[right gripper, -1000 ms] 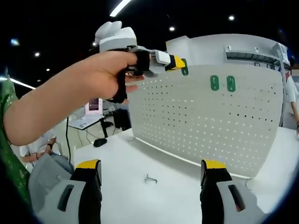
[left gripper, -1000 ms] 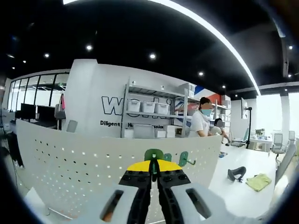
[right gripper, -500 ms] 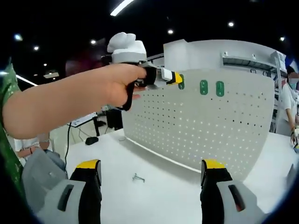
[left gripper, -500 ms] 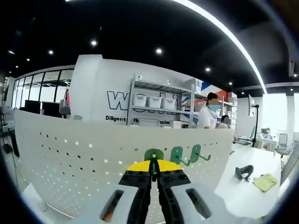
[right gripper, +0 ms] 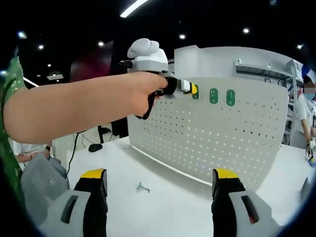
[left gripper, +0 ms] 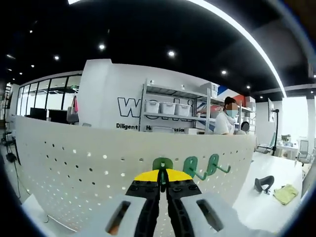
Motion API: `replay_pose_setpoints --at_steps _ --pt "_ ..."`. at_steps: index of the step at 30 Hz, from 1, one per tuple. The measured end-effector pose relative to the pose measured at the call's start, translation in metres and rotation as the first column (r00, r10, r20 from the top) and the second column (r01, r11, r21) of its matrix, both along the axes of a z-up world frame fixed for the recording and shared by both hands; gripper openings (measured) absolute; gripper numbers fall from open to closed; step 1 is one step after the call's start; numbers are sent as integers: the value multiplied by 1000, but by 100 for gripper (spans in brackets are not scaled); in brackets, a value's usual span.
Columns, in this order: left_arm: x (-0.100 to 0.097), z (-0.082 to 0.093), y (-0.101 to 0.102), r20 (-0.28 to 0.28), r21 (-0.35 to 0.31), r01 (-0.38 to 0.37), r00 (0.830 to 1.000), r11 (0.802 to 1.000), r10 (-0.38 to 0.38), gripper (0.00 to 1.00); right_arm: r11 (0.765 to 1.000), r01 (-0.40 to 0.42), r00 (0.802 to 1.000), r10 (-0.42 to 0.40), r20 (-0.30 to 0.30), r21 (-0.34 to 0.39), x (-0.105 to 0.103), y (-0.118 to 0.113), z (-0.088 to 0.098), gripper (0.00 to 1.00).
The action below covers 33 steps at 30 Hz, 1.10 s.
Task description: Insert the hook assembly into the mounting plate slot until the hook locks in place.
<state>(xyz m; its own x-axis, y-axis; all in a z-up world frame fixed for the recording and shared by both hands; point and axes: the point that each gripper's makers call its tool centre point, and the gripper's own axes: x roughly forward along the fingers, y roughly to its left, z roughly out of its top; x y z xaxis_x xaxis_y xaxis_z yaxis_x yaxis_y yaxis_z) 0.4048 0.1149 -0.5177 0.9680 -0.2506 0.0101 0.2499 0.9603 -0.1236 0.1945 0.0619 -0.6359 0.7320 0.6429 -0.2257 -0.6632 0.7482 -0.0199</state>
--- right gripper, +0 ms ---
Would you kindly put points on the person's green patterned shirt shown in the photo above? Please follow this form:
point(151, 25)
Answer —
point(10, 98)

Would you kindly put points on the dark red ceiling panel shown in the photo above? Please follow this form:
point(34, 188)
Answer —
point(91, 64)

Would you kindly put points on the person's left hand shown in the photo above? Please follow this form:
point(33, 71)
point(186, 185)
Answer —
point(143, 86)

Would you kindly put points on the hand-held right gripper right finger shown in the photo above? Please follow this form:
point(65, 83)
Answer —
point(237, 212)

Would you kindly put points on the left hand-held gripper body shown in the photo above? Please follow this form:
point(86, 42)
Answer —
point(148, 59)

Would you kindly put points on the grey metal shelf rack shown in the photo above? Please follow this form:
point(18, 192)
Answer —
point(266, 70)

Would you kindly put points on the white ceiling light strip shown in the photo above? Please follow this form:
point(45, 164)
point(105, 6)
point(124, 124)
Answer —
point(133, 8)

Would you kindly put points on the black computer tower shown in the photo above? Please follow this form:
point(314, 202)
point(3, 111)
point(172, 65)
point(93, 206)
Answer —
point(119, 128)

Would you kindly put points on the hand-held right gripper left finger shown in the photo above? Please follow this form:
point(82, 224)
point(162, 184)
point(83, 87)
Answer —
point(74, 212)

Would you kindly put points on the black computer mouse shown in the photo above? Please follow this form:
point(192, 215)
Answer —
point(95, 147)

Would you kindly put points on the white perforated mounting plate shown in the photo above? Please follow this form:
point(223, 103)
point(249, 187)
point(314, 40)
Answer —
point(209, 138)

